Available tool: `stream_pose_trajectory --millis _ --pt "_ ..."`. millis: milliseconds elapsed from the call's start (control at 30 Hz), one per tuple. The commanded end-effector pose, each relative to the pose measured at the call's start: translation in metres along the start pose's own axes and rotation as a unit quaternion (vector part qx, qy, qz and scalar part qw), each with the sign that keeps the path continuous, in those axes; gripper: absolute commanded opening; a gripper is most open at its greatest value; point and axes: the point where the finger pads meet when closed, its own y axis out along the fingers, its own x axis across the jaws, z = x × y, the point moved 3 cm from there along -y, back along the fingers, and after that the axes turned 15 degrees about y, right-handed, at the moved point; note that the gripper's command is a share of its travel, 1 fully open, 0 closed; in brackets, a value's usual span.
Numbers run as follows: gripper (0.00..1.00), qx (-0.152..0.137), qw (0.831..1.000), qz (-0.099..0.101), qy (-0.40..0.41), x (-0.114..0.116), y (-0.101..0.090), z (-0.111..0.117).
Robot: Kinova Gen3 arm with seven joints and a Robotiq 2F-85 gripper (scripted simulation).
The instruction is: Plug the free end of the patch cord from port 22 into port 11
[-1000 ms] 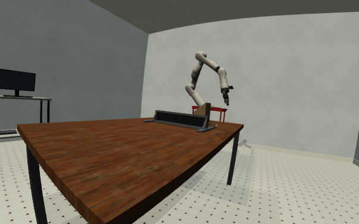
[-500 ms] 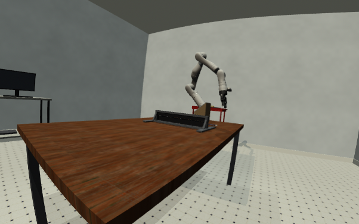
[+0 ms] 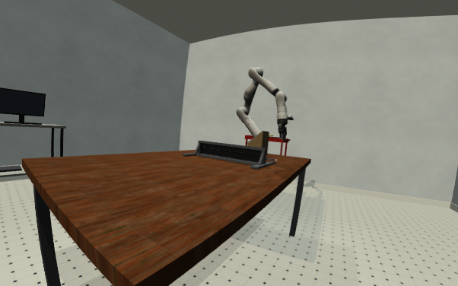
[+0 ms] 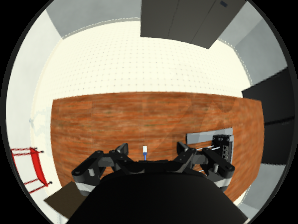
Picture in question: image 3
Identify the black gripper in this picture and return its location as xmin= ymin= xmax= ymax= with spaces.
xmin=277 ymin=119 xmax=288 ymax=141

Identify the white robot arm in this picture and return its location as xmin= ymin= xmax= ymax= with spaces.
xmin=236 ymin=67 xmax=294 ymax=137

